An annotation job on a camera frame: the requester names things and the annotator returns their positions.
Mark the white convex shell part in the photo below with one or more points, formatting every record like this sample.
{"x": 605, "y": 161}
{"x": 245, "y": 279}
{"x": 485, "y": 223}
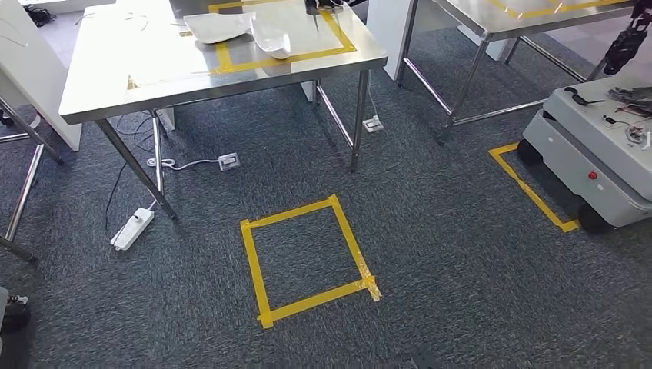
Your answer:
{"x": 219, "y": 28}

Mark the black robotic arm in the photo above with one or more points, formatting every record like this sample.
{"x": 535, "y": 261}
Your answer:
{"x": 624, "y": 46}

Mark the grey mobile robot base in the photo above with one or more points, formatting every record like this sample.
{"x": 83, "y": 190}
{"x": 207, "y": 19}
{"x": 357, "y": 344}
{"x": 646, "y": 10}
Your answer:
{"x": 575, "y": 153}

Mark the white concave shell part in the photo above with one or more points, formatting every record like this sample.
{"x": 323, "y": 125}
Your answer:
{"x": 270, "y": 40}

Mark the silver floor socket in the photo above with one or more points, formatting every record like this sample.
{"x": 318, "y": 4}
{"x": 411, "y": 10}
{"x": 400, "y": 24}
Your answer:
{"x": 228, "y": 162}
{"x": 373, "y": 124}

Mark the yellow tape square outline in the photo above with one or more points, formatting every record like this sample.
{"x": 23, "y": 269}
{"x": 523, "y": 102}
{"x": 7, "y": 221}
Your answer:
{"x": 254, "y": 270}
{"x": 529, "y": 191}

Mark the white cabinet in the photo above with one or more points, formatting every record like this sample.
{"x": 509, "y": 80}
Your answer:
{"x": 384, "y": 40}

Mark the black remote controller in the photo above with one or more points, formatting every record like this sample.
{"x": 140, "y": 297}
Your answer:
{"x": 313, "y": 6}

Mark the white power strip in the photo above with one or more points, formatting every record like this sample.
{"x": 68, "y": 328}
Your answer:
{"x": 132, "y": 229}

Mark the black robot foot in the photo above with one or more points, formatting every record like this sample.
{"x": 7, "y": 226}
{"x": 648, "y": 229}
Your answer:
{"x": 424, "y": 359}

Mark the stainless steel table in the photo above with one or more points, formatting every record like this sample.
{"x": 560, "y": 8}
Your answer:
{"x": 489, "y": 20}
{"x": 25, "y": 188}
{"x": 153, "y": 76}

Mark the yellow tape single rectangle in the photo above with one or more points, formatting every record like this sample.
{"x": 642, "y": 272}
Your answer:
{"x": 550, "y": 10}

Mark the grey tool pile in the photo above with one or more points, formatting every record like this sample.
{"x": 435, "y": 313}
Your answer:
{"x": 631, "y": 97}

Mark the white board panel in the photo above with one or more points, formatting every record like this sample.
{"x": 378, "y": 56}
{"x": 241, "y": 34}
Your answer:
{"x": 30, "y": 66}

